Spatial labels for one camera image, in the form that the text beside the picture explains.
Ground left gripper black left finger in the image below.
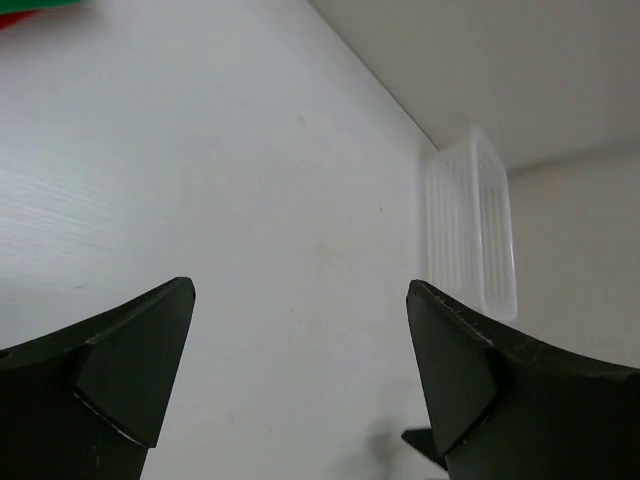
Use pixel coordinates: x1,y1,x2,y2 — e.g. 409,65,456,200
1,277,195,479

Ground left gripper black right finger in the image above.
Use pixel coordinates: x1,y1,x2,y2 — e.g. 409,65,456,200
402,280,639,479

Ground red t shirt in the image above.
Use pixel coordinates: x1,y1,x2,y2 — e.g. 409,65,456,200
0,10,39,30

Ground green item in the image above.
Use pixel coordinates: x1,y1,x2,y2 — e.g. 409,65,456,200
0,0,80,15

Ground white plastic basket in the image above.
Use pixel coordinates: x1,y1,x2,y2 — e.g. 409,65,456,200
424,127,518,323

